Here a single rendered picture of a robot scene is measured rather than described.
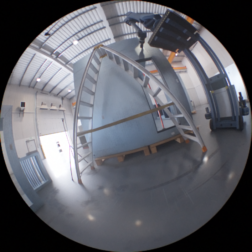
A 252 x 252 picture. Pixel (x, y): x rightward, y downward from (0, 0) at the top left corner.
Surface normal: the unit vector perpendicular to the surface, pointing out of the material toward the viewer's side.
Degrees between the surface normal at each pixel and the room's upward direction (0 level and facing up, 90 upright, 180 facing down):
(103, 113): 90
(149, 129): 90
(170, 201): 0
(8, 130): 90
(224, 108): 90
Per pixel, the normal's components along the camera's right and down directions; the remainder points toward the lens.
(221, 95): -0.93, 0.31
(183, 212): -0.31, -0.95
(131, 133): -0.13, 0.07
